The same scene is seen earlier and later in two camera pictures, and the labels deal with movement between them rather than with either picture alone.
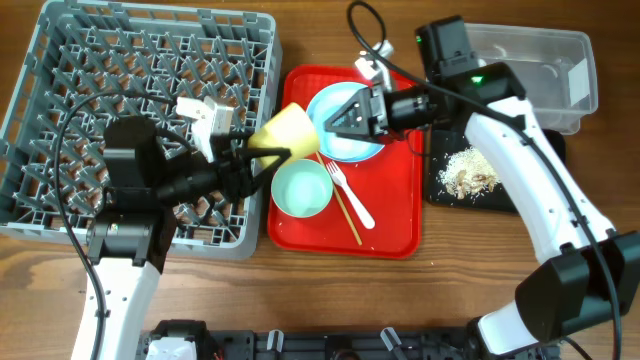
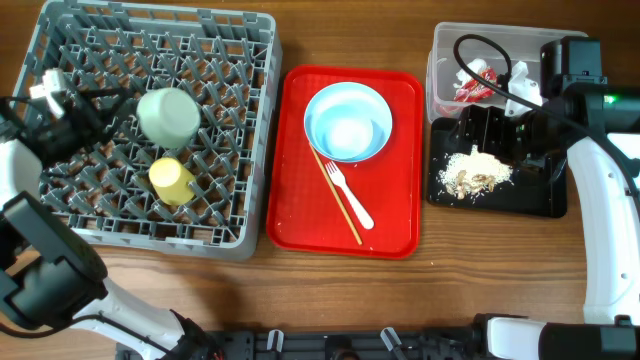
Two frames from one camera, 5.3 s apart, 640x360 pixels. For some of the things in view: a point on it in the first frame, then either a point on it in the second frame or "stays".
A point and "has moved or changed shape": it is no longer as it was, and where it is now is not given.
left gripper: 239,181 to 92,123
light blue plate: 325,107 stays
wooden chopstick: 342,206 stays
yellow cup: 292,129 has moved or changed shape
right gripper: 373,111 to 491,119
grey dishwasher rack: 167,53 stays
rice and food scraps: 469,174 stays
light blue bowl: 325,105 stays
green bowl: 302,188 to 168,116
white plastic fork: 339,179 stays
